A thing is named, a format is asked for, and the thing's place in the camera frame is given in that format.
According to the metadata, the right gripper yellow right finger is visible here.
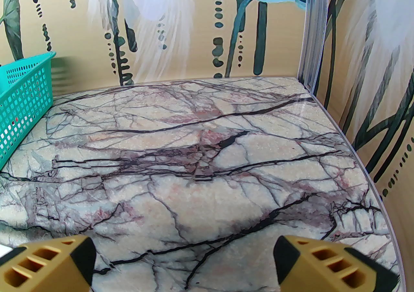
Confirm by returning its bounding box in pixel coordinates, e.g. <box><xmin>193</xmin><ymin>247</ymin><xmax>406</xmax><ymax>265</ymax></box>
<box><xmin>273</xmin><ymin>235</ymin><xmax>400</xmax><ymax>292</ymax></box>

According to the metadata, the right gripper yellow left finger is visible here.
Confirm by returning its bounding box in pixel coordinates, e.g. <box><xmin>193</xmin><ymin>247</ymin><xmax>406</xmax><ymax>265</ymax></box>
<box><xmin>0</xmin><ymin>235</ymin><xmax>97</xmax><ymax>292</ymax></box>

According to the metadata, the teal plastic mesh basket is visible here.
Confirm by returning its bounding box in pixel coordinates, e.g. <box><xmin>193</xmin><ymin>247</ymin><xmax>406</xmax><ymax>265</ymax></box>
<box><xmin>0</xmin><ymin>51</ymin><xmax>57</xmax><ymax>172</ymax></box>

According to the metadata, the aluminium frame post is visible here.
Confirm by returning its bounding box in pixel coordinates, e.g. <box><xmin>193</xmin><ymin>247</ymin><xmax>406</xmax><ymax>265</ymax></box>
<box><xmin>298</xmin><ymin>0</ymin><xmax>330</xmax><ymax>94</ymax></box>

